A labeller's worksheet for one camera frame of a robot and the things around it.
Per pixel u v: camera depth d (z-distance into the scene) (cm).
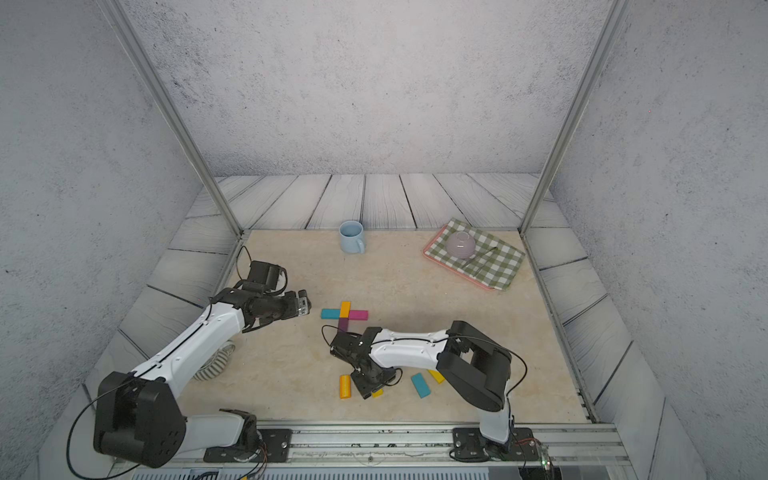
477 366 46
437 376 83
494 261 111
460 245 111
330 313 97
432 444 74
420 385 83
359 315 98
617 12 70
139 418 40
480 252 113
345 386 82
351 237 111
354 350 61
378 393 74
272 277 68
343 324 96
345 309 97
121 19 71
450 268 108
